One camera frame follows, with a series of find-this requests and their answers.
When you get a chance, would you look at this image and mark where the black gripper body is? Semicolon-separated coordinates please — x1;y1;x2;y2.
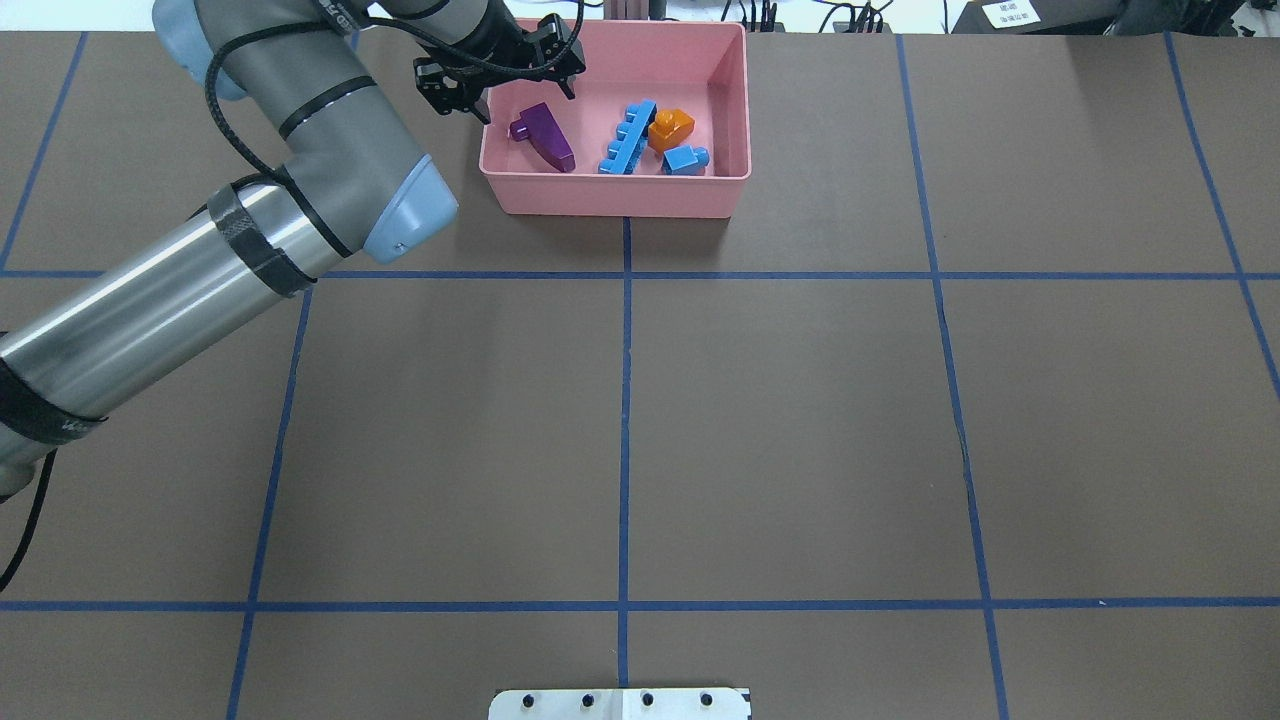
462;6;536;73

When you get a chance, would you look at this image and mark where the purple sloped block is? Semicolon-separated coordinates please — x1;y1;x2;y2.
508;102;577;173

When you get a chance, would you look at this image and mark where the long blue four-stud block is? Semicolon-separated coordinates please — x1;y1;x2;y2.
596;99;657;176

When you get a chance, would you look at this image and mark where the orange single-stud block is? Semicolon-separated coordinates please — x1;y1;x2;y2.
646;108;696;155

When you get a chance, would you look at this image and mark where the small blue single-stud block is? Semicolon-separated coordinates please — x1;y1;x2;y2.
660;143;710;176

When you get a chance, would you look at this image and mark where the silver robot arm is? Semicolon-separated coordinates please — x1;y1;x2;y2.
3;1;457;498

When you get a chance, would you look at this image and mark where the pink plastic box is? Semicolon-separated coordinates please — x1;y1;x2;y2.
477;20;753;219

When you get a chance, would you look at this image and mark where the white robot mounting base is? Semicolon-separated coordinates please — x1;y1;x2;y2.
486;687;753;719

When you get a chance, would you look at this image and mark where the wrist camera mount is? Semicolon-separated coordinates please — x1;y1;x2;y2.
413;13;588;124

